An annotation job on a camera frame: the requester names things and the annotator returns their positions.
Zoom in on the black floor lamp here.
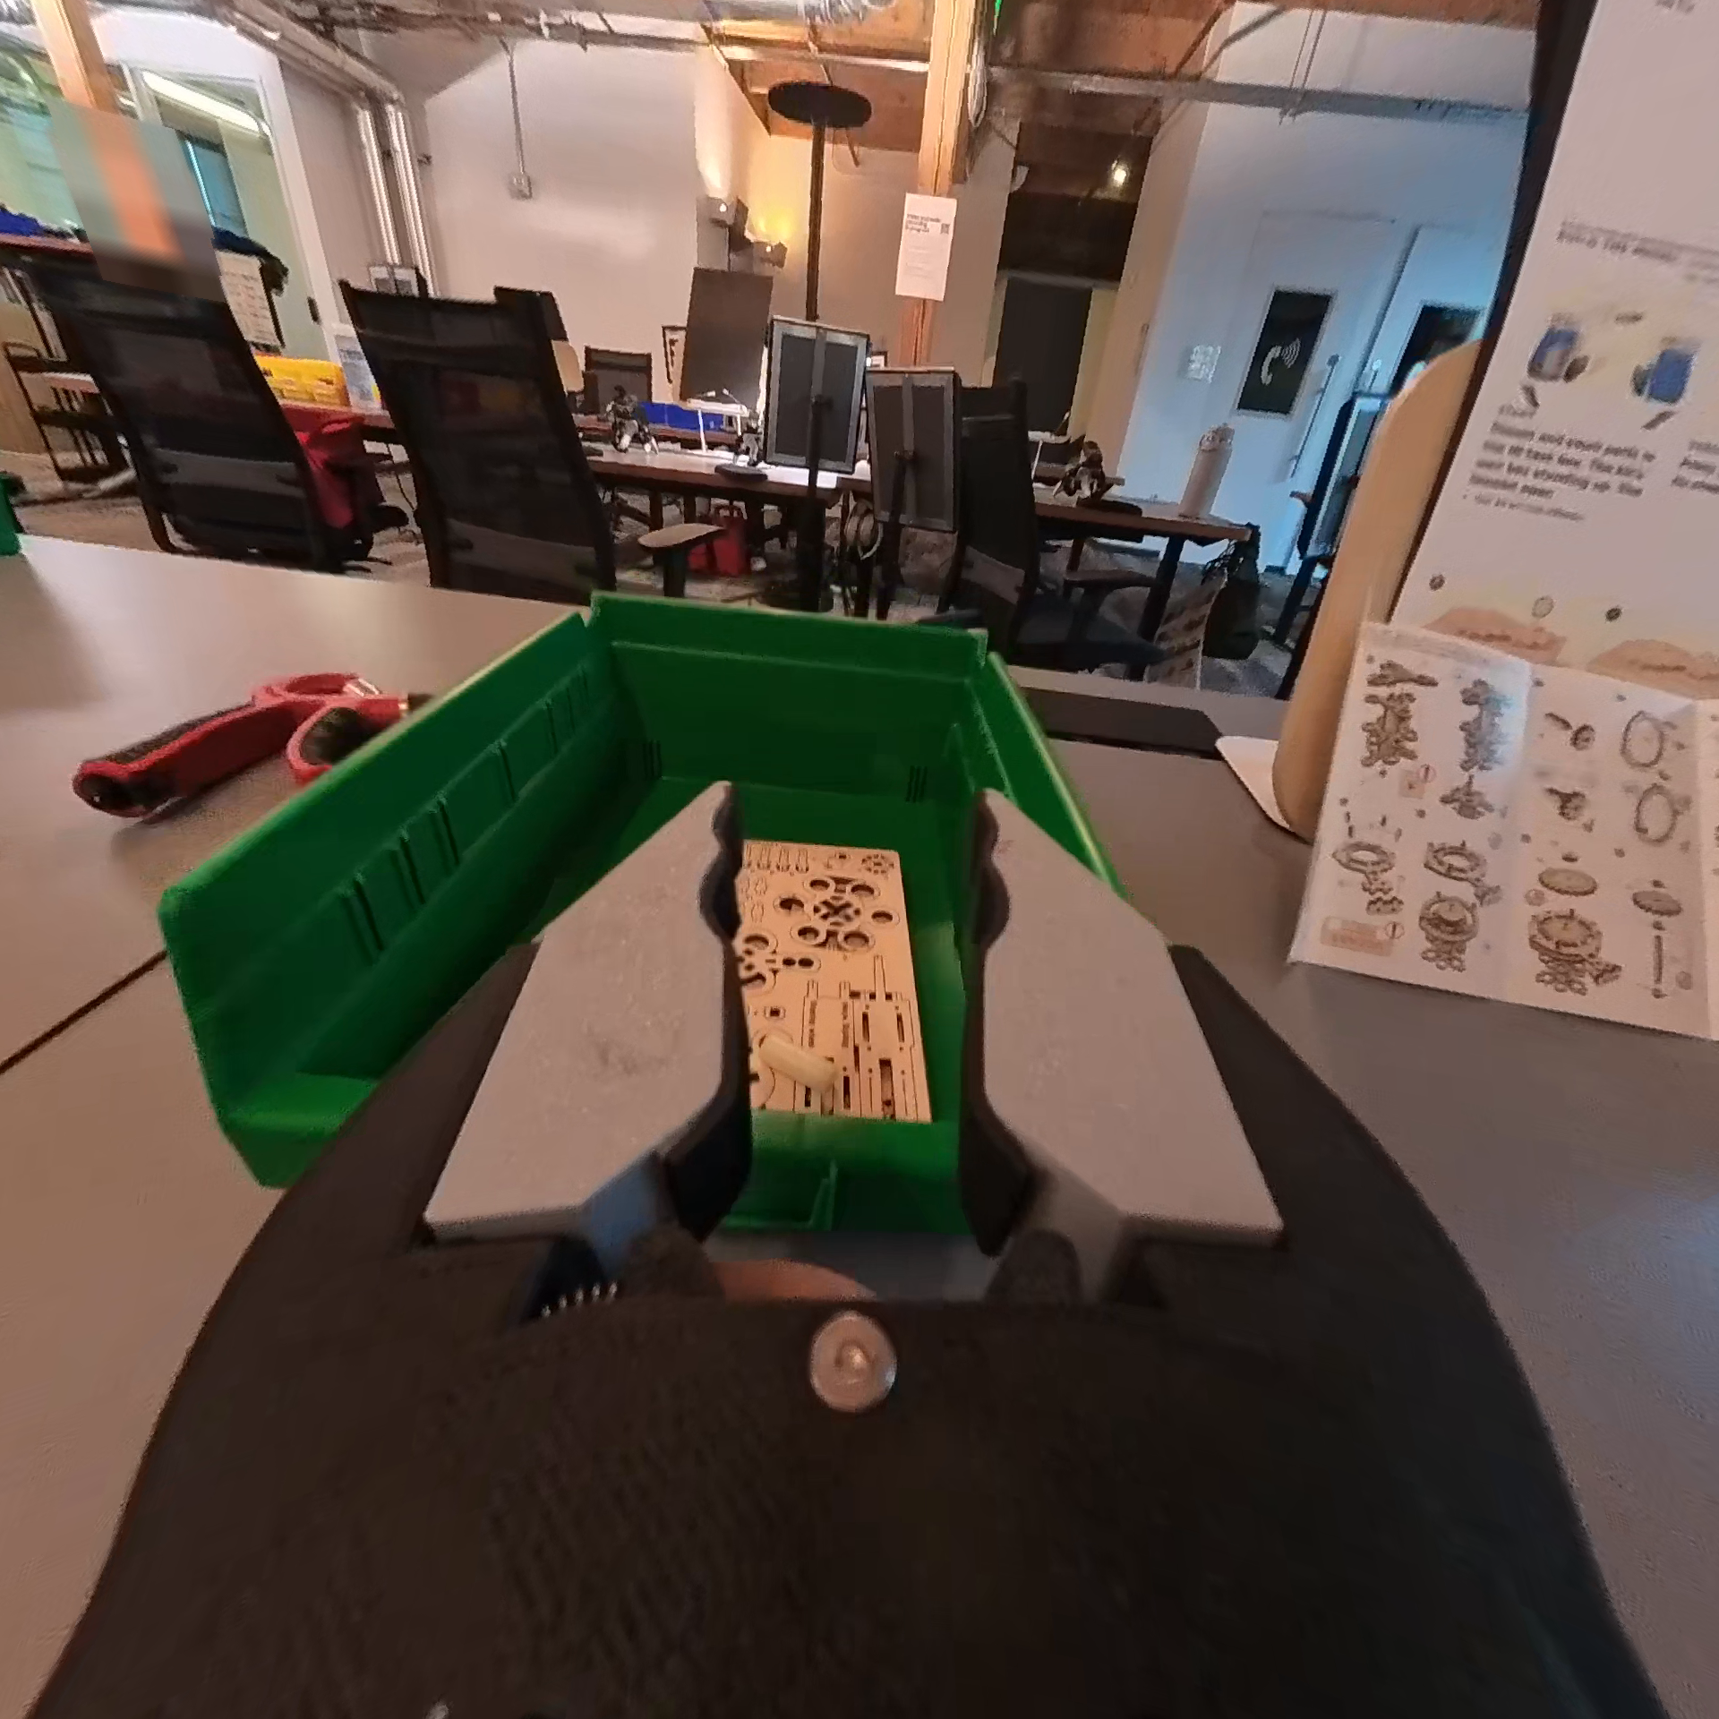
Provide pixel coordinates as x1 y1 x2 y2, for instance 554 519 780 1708
765 80 873 474

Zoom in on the black mesh office chair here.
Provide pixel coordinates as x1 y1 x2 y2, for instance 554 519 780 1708
337 282 725 611
40 274 397 578

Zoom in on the white flat pad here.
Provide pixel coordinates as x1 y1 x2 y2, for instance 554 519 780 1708
1216 731 1311 825

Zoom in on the black phone symbol sign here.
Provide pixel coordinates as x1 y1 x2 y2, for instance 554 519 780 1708
1236 287 1333 417

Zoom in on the white paper wall notice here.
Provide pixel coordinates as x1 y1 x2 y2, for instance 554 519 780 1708
892 202 957 302

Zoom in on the black computer monitor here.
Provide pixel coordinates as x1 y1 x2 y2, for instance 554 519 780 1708
677 267 775 406

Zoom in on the white instruction sign board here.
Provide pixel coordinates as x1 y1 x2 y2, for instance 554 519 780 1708
1390 0 1719 674

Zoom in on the dark backpack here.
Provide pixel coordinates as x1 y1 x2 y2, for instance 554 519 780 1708
1201 536 1264 659

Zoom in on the wooden desk with black legs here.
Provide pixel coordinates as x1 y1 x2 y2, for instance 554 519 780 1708
1026 490 1255 674

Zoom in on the printed tote bag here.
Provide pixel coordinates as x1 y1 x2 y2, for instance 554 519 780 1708
1154 578 1223 689

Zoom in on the grey monitor on stand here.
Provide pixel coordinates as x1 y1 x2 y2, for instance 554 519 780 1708
866 369 961 621
765 318 868 612

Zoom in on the red and black hand tool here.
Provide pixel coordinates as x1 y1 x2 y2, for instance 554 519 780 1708
73 671 432 822

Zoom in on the laser-cut wooden parts sheet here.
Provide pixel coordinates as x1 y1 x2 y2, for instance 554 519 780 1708
731 840 934 1124

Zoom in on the black desk cable cover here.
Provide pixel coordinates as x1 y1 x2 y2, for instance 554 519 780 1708
1006 667 1283 759

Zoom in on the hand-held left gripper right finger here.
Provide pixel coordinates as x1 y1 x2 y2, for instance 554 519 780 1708
959 791 1283 1283

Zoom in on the red bag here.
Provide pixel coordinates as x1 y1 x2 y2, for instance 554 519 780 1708
288 413 406 568

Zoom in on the green plastic bin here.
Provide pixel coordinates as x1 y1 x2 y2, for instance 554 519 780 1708
158 591 1123 1238

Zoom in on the curved wooden sign stand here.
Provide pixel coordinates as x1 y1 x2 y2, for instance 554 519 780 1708
1272 343 1485 846

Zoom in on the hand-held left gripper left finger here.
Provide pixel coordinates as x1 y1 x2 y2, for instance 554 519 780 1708
421 783 752 1265

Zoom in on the folded assembly instruction leaflet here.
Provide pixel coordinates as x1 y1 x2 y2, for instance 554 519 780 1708
1287 621 1719 1041

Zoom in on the long wooden desk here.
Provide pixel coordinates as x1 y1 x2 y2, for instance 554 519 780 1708
576 430 873 606

